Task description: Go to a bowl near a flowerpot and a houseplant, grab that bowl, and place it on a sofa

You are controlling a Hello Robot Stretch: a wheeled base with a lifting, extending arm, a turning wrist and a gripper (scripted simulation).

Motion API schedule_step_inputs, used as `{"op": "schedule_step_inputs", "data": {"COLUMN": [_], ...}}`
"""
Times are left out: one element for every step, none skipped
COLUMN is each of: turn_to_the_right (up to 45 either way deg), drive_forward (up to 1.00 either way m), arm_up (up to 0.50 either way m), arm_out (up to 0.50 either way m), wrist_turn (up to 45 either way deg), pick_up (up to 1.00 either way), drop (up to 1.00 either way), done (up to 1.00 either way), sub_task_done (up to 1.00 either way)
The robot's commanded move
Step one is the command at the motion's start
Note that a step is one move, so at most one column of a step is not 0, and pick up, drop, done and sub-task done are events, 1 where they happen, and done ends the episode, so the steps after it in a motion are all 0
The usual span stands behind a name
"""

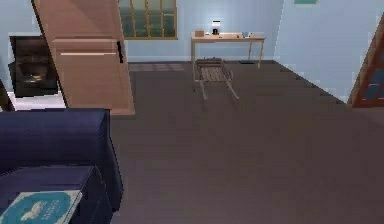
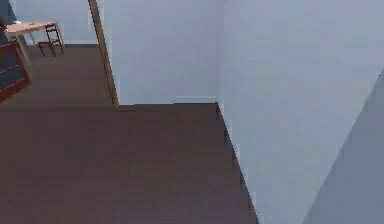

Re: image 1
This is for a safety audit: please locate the dark blue sofa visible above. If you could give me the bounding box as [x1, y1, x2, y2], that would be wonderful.
[0, 108, 125, 224]

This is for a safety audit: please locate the wooden slatted chair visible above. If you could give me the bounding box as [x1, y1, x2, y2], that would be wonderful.
[192, 57, 240, 101]

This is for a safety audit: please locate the light wooden desk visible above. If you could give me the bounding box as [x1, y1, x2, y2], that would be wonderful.
[190, 32, 266, 70]

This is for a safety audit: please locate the white table lamp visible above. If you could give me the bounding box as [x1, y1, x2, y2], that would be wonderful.
[211, 19, 222, 36]

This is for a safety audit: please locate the wooden framed window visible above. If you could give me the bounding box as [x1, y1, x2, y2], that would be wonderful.
[118, 0, 179, 41]

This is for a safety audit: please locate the light brown wooden door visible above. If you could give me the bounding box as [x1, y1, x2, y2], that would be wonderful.
[31, 0, 136, 116]

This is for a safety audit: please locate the black fireplace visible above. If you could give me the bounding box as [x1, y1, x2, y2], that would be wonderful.
[8, 34, 60, 99]

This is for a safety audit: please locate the teal book with white print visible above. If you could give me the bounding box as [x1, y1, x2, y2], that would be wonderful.
[0, 189, 83, 224]

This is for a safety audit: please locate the red brown wooden bookshelf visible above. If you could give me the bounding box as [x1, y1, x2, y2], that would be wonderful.
[347, 13, 384, 108]

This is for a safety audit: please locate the black door handle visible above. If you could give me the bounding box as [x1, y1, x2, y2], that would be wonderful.
[116, 40, 125, 64]

